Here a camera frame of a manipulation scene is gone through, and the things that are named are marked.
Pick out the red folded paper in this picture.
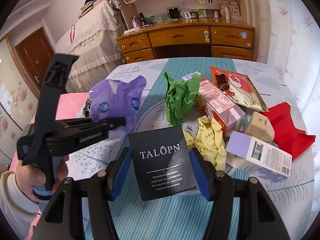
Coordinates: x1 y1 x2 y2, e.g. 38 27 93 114
260 102 317 160

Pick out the brown wooden door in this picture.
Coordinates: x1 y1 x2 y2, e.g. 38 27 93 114
15 27 56 92

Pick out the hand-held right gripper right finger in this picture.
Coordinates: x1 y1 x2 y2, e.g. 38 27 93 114
189 148 292 240

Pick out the wooden desk with drawers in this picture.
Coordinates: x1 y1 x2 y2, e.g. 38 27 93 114
116 20 255 64

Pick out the wooden bookshelf hutch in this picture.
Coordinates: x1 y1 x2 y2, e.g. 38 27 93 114
110 0 248 28

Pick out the person's left forearm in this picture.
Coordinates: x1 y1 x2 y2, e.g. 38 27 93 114
0 171 47 239

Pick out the pink blanket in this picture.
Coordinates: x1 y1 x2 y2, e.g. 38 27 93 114
30 92 92 128

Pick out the black white crumpled wrapper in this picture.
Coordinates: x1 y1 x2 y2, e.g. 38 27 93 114
83 99 93 118

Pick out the white curtain with pink leaves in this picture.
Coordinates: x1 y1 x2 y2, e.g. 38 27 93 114
240 0 320 120

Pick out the piano under lace cover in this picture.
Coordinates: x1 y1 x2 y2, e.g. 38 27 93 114
55 0 130 93

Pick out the red gold snack packet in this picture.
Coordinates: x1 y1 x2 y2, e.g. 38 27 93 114
210 66 270 112

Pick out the black picture frame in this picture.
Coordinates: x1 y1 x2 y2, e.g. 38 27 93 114
167 6 181 20

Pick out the yellow paper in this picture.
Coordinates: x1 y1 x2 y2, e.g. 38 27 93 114
182 116 227 171

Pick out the person's left hand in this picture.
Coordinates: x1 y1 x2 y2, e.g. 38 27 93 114
15 155 70 202

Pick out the purple plastic bag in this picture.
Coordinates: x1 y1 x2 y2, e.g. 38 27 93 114
89 75 147 133

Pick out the red and pink carton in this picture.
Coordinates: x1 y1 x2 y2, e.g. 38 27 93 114
182 72 247 137

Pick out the table with patterned tablecloth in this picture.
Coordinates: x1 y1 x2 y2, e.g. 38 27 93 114
32 57 318 240

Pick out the lavender and white box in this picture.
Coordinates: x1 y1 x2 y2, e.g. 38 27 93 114
226 131 293 178

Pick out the black box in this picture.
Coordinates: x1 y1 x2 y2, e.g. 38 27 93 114
128 125 197 202

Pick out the stack of books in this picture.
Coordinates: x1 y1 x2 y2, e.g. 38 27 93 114
79 0 113 18

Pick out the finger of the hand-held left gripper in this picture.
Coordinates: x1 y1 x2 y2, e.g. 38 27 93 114
60 117 126 128
62 127 116 138

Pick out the green paper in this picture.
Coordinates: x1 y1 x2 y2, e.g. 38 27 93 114
162 72 201 126

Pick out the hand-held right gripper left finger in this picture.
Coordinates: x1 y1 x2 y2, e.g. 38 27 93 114
32 148 132 240

